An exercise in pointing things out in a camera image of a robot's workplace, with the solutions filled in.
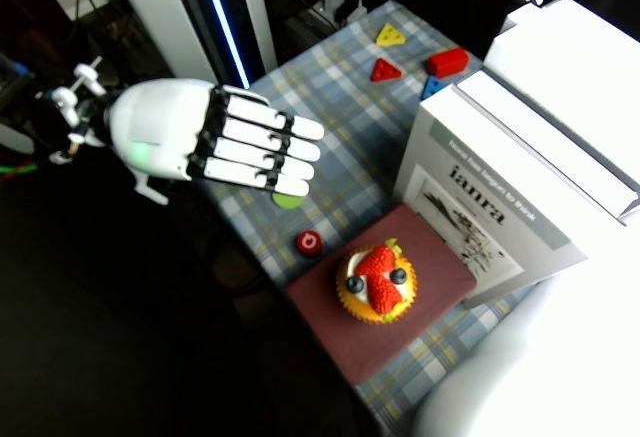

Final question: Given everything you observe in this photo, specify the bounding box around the maroon book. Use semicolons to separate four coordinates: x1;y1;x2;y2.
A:
284;202;478;387

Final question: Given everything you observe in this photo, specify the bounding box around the red round button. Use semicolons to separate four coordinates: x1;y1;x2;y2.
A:
295;229;324;260

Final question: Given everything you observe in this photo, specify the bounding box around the blue triangle block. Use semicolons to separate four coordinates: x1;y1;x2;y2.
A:
420;75;449;102

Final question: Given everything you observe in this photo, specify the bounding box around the toy strawberry cupcake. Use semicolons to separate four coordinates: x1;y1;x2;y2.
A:
335;237;419;326

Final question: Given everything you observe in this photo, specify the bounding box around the green disc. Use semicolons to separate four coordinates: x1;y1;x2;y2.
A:
271;190;307;211

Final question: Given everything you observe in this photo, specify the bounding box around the white column with blue light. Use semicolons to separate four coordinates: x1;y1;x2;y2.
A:
102;0;279;91

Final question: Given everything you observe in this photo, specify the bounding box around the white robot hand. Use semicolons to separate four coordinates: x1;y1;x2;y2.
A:
104;78;326;207

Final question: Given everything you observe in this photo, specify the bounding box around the red triangle block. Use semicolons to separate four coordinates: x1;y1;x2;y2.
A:
370;57;404;83

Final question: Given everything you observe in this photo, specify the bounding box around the red and green cable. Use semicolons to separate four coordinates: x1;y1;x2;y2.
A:
0;159;41;181

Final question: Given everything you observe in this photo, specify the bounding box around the white box with print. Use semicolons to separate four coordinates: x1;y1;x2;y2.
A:
392;84;589;311

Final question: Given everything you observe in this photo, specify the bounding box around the blue plaid tablecloth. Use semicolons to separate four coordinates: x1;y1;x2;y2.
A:
198;0;542;437

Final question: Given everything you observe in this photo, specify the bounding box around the red rectangular block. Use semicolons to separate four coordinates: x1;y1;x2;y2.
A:
426;46;471;79

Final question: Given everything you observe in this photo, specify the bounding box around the yellow triangle block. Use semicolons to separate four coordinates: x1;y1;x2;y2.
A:
375;22;407;49

